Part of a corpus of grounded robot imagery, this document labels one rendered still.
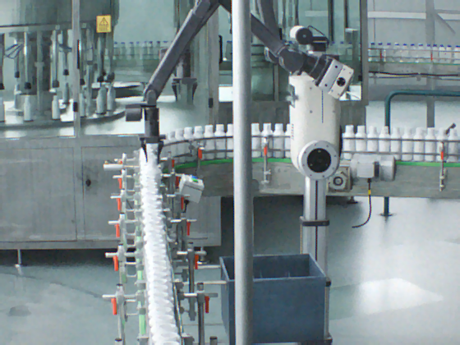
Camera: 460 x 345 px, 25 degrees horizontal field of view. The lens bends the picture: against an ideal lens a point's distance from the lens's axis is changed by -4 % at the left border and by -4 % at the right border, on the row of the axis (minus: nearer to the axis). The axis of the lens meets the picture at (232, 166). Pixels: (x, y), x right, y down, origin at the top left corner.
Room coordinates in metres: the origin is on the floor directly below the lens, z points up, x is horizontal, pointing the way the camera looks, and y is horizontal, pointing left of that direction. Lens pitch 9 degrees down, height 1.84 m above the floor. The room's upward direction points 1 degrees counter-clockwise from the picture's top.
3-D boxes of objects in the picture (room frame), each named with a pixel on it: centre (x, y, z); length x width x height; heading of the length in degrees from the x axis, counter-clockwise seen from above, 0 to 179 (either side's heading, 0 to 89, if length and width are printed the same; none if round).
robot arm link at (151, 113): (3.93, 0.30, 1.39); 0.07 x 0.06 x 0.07; 95
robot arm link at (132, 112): (3.92, 0.33, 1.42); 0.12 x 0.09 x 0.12; 95
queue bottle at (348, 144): (5.32, -0.59, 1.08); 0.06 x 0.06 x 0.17
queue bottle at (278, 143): (5.40, -0.23, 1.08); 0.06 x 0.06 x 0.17
